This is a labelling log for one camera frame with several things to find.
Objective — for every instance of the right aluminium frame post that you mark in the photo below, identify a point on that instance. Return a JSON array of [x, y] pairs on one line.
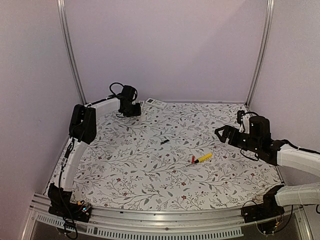
[[270, 4]]

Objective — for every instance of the yellow handled screwdriver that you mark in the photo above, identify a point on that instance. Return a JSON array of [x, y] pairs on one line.
[[200, 159]]

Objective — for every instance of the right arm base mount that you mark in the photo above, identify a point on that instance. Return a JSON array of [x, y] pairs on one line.
[[253, 212]]

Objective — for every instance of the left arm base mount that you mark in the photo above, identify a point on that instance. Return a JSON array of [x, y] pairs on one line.
[[61, 205]]

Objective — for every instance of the red black battery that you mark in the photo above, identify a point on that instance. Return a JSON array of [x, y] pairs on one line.
[[193, 159]]

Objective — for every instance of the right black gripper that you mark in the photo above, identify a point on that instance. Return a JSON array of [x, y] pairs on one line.
[[232, 136]]

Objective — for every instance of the aluminium frame post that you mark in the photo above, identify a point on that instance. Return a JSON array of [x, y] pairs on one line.
[[61, 6], [270, 4]]

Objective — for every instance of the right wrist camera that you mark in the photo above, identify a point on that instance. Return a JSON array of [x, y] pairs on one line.
[[239, 116]]

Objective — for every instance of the front aluminium rail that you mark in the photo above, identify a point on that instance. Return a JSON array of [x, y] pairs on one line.
[[107, 223]]

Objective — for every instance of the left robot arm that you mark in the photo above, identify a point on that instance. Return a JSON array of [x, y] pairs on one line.
[[83, 131]]

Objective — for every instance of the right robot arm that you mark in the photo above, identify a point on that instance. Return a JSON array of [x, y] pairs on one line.
[[254, 135]]

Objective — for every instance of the white air conditioner remote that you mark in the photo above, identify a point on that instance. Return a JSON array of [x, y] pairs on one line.
[[141, 103]]

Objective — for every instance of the floral patterned table mat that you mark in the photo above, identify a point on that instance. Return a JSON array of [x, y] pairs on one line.
[[125, 167]]

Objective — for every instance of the left aluminium frame post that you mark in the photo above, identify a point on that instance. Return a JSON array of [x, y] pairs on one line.
[[61, 6]]

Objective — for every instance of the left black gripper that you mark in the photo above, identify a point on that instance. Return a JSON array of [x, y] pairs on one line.
[[138, 112]]

